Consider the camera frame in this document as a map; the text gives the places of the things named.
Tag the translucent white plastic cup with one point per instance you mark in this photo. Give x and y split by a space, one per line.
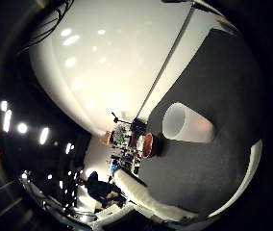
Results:
187 123

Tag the person in dark blue clothes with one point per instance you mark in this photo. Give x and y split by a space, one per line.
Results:
103 189

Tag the red-brown bowl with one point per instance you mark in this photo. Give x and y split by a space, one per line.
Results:
148 145

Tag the green potted plant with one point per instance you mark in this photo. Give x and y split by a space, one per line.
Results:
119 134

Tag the black camera tripod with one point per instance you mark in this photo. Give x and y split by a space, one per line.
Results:
120 119

